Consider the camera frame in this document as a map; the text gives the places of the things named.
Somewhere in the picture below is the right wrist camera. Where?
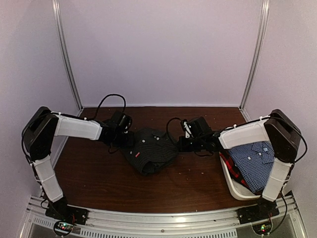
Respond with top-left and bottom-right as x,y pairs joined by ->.
182,120 -> 192,138

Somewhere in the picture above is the blue checked long sleeve shirt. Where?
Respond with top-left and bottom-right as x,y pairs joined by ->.
228,141 -> 274,193

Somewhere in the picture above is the aluminium frame post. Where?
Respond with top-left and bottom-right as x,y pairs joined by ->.
52,0 -> 83,110
239,0 -> 270,111

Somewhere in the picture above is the left led circuit board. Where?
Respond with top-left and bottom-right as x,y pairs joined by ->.
53,221 -> 74,236

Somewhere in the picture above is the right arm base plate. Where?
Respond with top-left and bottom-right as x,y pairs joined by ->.
237,204 -> 280,224

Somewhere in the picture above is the red black plaid shirt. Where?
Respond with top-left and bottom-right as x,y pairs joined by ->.
219,150 -> 262,201

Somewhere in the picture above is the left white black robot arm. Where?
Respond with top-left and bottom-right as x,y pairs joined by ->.
21,107 -> 134,220

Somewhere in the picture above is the right aluminium frame post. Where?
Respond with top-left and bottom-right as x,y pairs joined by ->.
239,0 -> 270,111

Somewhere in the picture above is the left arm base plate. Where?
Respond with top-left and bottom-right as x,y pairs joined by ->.
45,205 -> 88,225

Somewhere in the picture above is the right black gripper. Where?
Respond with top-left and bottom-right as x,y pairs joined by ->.
176,136 -> 205,153

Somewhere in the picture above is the front aluminium rail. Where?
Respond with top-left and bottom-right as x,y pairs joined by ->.
24,193 -> 307,238

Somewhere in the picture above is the black pinstriped long sleeve shirt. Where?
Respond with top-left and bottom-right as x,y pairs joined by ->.
120,127 -> 178,176

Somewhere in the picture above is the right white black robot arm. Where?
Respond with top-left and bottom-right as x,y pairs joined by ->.
177,109 -> 305,219

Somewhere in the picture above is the led circuit board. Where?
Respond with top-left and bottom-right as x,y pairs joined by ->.
252,223 -> 272,236
53,221 -> 74,236

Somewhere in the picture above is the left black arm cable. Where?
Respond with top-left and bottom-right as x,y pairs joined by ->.
95,94 -> 126,119

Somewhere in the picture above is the left aluminium frame post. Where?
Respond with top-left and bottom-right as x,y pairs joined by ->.
52,0 -> 83,110

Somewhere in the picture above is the white plastic bin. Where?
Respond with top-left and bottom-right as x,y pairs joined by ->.
219,140 -> 263,200

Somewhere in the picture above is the right led circuit board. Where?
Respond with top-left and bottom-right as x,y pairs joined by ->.
252,223 -> 272,236

